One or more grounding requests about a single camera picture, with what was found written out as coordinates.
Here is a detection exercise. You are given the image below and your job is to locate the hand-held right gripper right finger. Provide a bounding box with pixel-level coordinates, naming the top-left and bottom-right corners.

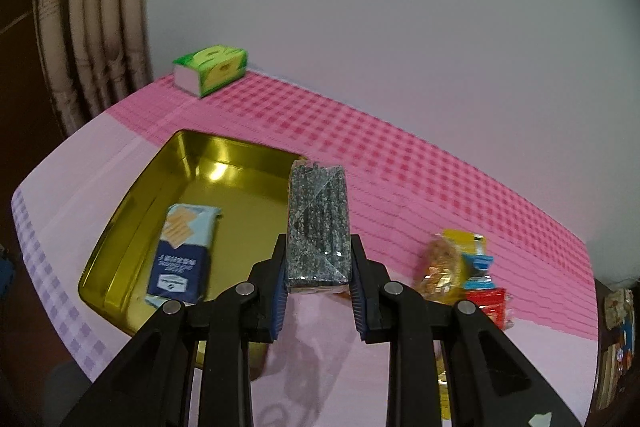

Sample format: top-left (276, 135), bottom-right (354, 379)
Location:
top-left (350, 234), bottom-right (583, 427)

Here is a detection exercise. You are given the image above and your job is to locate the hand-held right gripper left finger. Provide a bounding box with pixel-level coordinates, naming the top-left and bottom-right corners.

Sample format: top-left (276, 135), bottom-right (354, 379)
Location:
top-left (60, 234), bottom-right (291, 427)

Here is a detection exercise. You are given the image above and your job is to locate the dark sesame bar packet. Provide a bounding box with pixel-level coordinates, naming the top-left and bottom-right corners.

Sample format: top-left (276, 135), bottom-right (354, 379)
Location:
top-left (283, 160), bottom-right (352, 295)

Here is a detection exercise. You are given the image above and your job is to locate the blue cracker packet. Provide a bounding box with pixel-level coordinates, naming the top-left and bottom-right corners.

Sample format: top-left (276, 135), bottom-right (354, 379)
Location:
top-left (145, 203), bottom-right (223, 308)

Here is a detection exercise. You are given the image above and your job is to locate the yellow snack packet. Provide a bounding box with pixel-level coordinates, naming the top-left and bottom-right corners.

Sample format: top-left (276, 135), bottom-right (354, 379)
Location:
top-left (442, 229), bottom-right (488, 258)
top-left (436, 342), bottom-right (452, 420)

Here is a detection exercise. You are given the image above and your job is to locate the blue candy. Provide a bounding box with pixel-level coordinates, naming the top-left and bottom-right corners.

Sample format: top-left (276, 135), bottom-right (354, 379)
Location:
top-left (461, 253), bottom-right (496, 290)

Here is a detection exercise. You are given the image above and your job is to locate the red snack packet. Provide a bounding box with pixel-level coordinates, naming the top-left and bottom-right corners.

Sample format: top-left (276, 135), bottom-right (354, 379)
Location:
top-left (465, 287), bottom-right (508, 330)

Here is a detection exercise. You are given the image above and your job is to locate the red tin box gold inside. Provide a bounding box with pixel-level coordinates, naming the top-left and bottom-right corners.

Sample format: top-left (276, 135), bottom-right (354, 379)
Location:
top-left (77, 129), bottom-right (311, 380)

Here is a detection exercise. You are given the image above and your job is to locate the clear peanut bar packet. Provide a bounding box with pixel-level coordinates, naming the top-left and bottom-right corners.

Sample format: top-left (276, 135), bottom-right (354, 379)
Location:
top-left (417, 234), bottom-right (462, 303)

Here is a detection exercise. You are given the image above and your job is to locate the pink purple checked tablecloth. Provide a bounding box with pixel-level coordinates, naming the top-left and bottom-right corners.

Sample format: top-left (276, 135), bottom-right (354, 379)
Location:
top-left (11, 69), bottom-right (600, 427)

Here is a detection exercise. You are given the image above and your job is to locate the green tissue box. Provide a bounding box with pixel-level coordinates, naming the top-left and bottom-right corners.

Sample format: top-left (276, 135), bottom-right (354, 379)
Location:
top-left (172, 45), bottom-right (249, 99)

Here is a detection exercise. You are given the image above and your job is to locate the colourful cartoon bag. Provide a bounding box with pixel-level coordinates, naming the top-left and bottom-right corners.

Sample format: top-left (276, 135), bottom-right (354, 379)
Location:
top-left (597, 287), bottom-right (636, 408)

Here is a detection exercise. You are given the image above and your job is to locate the beige patterned curtain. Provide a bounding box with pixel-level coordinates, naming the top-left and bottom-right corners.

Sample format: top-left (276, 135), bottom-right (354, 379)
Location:
top-left (31, 0), bottom-right (153, 135)

